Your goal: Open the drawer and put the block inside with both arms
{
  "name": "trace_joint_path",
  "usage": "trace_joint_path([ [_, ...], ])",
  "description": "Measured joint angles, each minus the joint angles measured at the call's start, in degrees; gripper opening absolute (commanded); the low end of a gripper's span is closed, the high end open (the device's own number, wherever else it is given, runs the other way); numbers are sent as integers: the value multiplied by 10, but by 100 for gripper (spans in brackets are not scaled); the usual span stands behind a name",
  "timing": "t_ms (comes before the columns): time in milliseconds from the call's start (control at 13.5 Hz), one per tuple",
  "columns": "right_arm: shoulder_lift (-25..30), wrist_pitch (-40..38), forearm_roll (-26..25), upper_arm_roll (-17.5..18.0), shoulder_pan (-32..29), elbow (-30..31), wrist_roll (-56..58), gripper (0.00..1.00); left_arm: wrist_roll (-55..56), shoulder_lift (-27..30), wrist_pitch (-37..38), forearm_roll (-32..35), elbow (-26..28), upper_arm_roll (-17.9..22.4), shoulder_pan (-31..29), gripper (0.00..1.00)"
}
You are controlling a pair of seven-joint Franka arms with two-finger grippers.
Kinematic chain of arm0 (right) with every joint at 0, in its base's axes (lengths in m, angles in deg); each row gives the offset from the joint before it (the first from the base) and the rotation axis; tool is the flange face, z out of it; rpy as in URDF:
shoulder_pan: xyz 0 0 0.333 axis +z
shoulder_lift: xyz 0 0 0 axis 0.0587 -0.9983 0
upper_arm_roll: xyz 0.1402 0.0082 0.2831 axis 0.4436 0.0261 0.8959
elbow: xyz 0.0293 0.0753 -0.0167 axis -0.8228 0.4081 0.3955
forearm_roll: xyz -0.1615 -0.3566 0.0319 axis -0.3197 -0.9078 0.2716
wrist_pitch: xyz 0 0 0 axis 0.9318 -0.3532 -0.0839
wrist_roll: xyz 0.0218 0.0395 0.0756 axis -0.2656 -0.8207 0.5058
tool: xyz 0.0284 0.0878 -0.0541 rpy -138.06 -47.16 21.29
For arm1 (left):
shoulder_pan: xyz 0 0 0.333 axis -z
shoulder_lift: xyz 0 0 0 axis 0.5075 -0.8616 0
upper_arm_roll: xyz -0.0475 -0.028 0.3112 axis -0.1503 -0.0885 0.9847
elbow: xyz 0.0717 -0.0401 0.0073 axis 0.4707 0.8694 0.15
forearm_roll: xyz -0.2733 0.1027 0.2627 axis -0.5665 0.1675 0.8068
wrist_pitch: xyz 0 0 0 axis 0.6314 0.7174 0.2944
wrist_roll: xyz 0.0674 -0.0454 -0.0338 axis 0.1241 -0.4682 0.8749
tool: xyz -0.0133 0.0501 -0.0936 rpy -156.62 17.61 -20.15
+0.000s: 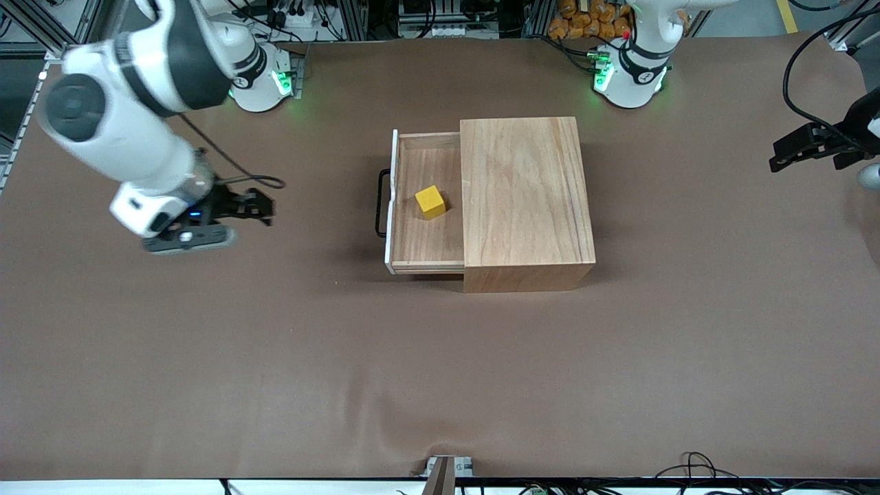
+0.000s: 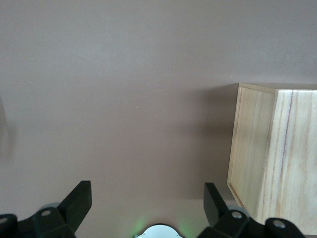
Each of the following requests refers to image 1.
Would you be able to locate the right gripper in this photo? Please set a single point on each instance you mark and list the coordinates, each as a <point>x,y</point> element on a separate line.
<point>225,200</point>

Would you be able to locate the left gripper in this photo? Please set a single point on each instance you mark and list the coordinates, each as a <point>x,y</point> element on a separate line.
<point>851,128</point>

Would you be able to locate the wooden drawer with white front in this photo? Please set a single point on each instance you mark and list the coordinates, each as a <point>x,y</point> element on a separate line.
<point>412,240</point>

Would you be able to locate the yellow wooden block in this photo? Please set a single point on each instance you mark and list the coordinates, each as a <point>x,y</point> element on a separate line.
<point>431,201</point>

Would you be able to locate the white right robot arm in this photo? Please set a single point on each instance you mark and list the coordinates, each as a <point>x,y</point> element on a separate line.
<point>137,144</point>

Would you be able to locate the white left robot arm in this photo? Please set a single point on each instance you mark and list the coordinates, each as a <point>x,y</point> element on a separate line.
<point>639,75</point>

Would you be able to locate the wooden drawer cabinet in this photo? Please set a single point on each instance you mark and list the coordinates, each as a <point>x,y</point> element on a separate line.
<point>529,206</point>

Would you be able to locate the white power strip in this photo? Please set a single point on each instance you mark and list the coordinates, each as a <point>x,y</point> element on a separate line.
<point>302,19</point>

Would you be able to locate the brown table mat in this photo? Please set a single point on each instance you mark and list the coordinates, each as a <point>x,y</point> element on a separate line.
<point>440,378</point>

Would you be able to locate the orange objects pile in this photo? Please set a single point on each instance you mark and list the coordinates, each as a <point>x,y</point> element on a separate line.
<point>584,20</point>

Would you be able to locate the silver table edge clamp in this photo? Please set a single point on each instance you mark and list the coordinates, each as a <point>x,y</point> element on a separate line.
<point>450,467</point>

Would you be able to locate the green terminal connector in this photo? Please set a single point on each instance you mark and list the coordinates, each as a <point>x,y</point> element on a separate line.
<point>536,491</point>

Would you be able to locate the aluminium frame post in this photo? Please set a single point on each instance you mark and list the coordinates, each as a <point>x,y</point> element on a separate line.
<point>354,20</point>
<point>34,27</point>
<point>845,40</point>

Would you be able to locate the aluminium table side rail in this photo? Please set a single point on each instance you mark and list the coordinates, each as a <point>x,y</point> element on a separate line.
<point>20,130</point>

